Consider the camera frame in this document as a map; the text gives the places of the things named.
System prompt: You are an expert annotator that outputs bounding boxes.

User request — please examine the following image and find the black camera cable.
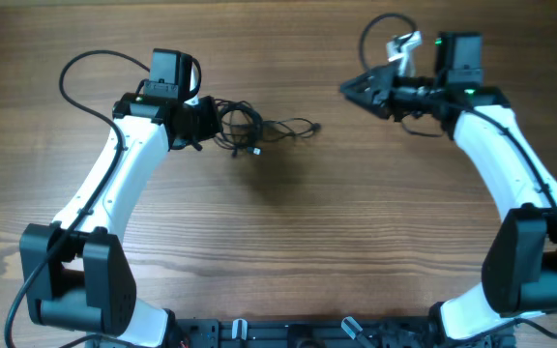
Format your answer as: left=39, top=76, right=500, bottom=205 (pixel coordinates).
left=2, top=49, right=202, bottom=348
left=358, top=12, right=557, bottom=340

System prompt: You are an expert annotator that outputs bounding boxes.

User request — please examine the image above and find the black left camera cable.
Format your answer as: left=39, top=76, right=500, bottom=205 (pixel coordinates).
left=2, top=49, right=202, bottom=348

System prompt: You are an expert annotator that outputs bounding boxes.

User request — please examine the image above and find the black right camera cable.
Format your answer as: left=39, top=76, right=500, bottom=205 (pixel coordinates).
left=358, top=12, right=557, bottom=340

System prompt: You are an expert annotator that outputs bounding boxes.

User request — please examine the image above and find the black cable bundle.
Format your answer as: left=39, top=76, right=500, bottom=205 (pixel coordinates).
left=210, top=98, right=322, bottom=159

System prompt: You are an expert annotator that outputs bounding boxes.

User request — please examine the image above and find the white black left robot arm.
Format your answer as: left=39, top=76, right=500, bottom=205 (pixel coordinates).
left=4, top=48, right=221, bottom=347

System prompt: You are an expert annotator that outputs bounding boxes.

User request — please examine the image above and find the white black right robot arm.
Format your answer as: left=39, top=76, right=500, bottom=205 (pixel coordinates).
left=339, top=32, right=557, bottom=347

